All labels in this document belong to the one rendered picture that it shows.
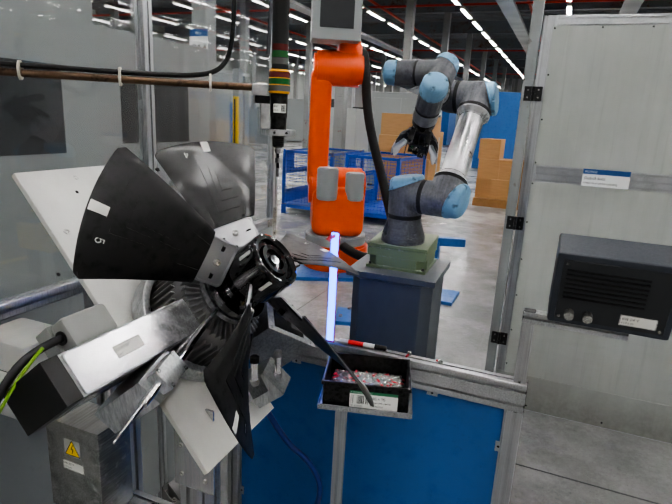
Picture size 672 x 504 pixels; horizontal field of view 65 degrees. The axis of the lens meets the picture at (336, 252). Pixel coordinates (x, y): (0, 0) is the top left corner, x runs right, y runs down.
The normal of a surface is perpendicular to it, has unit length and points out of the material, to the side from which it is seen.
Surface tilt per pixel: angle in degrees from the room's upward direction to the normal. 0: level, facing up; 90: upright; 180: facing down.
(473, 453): 90
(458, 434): 90
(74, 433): 90
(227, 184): 42
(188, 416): 50
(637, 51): 91
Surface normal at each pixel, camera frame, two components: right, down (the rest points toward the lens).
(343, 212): 0.08, 0.26
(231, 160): 0.28, -0.60
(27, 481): 0.92, 0.14
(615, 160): -0.38, 0.20
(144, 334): 0.74, -0.51
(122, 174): 0.70, -0.13
